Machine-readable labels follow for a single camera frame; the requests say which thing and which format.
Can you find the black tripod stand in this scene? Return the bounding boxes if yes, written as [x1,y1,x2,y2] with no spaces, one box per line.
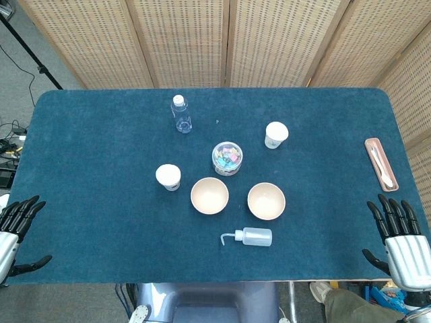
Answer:
[0,13,64,90]

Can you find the black cable bundle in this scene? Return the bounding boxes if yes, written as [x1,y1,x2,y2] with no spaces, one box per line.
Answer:
[115,283,139,323]

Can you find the clear plastic water bottle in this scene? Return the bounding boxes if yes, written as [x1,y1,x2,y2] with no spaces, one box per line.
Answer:
[170,94,193,135]

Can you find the black floor box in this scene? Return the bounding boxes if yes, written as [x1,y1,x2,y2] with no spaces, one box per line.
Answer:
[0,168,16,189]

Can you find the blue felt table mat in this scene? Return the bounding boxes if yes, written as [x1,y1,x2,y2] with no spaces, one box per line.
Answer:
[0,87,429,286]

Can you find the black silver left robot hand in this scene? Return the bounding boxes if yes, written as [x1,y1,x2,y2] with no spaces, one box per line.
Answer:
[0,194,53,285]

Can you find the white perforated robot plate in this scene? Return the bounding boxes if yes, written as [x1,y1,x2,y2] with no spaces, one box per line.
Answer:
[129,304,152,323]

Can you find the white paper cup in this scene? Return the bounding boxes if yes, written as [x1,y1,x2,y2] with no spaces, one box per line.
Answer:
[264,121,290,150]
[155,164,182,192]

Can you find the clear jar of colourful clips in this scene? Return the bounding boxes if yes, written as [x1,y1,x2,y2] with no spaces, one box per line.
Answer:
[211,141,244,177]

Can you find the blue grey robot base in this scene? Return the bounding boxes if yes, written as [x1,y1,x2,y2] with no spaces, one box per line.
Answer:
[136,281,280,323]

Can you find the metal table leg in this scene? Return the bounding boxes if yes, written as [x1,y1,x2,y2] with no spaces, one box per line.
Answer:
[287,281,298,323]

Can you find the beige bowl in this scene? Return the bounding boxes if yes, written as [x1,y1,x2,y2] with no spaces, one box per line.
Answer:
[247,182,287,221]
[190,177,230,215]

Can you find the beige sneaker shoe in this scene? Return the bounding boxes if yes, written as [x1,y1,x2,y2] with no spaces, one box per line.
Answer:
[309,281,335,306]

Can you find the translucent squeeze wash bottle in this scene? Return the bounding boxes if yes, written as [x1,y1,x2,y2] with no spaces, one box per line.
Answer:
[220,227,273,248]

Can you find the white plastic spoon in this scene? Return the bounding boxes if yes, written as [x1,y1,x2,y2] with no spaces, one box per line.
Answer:
[372,147,393,188]

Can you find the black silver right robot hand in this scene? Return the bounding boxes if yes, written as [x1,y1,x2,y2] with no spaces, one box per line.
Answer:
[362,194,431,300]

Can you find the blue plastic crate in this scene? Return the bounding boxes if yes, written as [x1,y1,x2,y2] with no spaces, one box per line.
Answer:
[350,282,410,306]

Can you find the tangled floor cables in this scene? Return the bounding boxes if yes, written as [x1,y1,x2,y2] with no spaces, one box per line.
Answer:
[0,119,28,164]

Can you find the pink cutlery tray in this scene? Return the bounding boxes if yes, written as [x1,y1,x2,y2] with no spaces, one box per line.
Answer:
[364,137,399,193]

